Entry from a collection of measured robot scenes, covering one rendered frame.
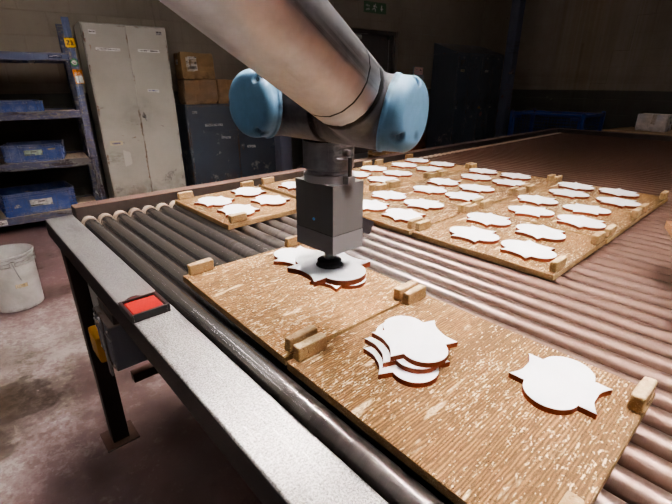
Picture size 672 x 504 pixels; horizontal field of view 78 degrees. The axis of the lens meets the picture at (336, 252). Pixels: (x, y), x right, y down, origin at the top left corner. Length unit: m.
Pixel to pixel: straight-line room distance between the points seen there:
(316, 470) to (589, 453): 0.32
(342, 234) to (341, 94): 0.29
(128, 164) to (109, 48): 1.15
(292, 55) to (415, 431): 0.45
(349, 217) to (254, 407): 0.31
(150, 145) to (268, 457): 4.82
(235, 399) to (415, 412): 0.26
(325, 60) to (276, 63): 0.04
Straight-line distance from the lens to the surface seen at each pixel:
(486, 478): 0.55
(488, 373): 0.70
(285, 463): 0.57
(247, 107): 0.50
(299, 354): 0.67
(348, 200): 0.61
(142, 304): 0.93
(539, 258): 1.14
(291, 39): 0.32
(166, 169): 5.31
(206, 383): 0.70
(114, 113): 5.15
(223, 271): 1.01
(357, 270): 0.65
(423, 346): 0.68
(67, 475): 2.01
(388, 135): 0.42
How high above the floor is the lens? 1.34
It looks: 22 degrees down
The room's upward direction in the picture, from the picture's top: straight up
